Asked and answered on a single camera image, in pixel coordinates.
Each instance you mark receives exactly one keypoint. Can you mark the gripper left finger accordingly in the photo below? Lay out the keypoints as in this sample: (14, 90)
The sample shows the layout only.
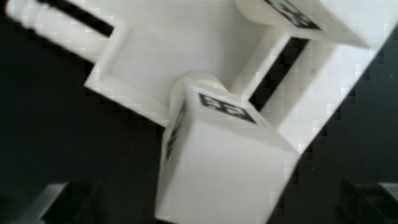
(60, 206)

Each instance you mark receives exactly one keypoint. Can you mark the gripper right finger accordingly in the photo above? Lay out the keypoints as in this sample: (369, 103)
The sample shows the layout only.
(368, 203)

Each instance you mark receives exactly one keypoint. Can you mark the white chair leg block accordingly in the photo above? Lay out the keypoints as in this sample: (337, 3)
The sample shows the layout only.
(227, 159)

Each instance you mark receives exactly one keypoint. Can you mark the white chair seat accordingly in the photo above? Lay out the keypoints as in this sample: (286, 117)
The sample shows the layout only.
(149, 39)

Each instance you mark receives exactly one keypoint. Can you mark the white chair leg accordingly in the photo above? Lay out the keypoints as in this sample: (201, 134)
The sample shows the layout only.
(344, 21)

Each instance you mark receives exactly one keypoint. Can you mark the white U-shaped boundary frame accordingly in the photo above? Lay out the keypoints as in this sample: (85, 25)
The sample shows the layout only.
(312, 89)

